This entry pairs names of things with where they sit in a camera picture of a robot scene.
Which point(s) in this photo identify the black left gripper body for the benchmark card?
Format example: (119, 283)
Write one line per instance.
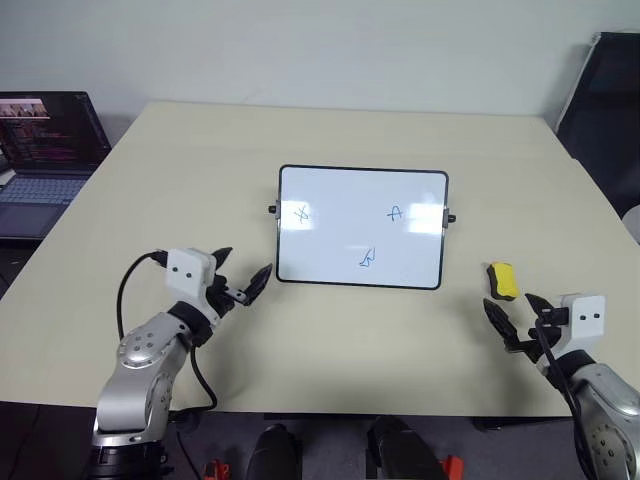
(221, 296)

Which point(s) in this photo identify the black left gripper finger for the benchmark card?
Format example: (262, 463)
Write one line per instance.
(223, 257)
(258, 283)

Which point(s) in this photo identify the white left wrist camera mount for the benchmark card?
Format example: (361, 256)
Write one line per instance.
(186, 270)

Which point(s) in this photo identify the open dark laptop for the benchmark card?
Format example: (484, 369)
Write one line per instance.
(40, 165)

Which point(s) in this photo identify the dark rounded shape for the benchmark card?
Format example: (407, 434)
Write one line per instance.
(274, 455)
(402, 450)

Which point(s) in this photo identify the yellow and black eraser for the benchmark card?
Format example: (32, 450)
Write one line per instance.
(504, 280)

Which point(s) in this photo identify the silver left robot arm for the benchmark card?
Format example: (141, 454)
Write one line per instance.
(135, 370)

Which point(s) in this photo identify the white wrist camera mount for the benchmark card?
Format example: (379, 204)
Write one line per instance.
(186, 270)
(585, 316)

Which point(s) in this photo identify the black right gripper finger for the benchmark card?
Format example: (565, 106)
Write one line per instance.
(539, 304)
(501, 322)

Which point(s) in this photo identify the white round object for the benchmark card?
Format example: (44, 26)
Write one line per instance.
(632, 220)

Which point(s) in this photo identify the small orange part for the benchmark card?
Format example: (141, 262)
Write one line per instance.
(452, 467)
(218, 470)

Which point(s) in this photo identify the small black-framed whiteboard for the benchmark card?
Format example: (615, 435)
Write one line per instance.
(350, 235)

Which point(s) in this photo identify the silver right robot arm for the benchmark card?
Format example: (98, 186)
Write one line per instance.
(607, 415)

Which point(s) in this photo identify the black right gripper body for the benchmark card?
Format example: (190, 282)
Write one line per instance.
(545, 340)

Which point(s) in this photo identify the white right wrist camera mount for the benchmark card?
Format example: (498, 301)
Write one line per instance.
(585, 316)

